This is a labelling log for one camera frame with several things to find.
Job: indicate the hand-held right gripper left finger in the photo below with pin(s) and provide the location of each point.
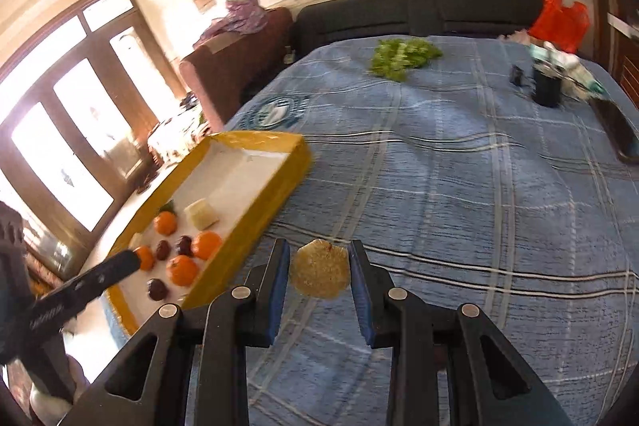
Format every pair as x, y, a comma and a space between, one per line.
279, 289

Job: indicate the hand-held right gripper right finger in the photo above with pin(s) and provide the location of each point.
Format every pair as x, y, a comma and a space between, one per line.
360, 294

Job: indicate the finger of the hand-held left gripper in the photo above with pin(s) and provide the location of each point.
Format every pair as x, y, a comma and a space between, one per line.
115, 269

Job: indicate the small orange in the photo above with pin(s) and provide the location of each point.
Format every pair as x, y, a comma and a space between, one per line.
145, 259

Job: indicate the small yellowish peeled chunk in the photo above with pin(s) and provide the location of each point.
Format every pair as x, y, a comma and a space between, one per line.
319, 267

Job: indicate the dark purple plum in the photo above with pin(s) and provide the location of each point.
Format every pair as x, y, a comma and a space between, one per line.
155, 289
161, 250
184, 245

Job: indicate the orange with green leaves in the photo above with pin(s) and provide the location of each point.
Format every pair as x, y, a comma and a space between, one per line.
164, 225

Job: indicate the large orange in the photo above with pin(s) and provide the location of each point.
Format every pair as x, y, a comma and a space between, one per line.
182, 270

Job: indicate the large white peeled chunk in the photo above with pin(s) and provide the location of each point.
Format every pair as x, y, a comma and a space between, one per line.
201, 213

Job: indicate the yellow cardboard box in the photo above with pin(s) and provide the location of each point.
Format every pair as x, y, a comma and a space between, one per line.
239, 171

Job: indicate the person's left hand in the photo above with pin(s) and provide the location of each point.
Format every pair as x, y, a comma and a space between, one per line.
50, 406

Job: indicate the blue plaid bed sheet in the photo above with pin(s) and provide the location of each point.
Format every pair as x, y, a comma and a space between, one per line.
449, 186

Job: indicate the wooden glass door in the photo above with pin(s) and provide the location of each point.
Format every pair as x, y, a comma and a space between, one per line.
45, 71

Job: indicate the brown armchair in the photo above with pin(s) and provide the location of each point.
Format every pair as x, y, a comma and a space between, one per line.
234, 66

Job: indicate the green leafy lettuce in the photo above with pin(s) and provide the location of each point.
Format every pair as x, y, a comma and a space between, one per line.
404, 56

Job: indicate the small black box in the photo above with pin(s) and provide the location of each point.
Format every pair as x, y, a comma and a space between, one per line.
517, 75

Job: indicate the purple cloth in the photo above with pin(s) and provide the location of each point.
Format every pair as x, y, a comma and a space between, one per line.
239, 19

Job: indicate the black cup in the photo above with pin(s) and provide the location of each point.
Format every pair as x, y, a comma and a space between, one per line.
547, 86

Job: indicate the black smartphone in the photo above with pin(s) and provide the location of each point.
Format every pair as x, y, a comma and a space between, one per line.
619, 129

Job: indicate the red plastic bag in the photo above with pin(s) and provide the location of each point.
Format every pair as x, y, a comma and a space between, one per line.
559, 24

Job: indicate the brown wooden cabinet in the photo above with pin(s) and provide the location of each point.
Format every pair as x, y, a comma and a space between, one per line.
624, 46

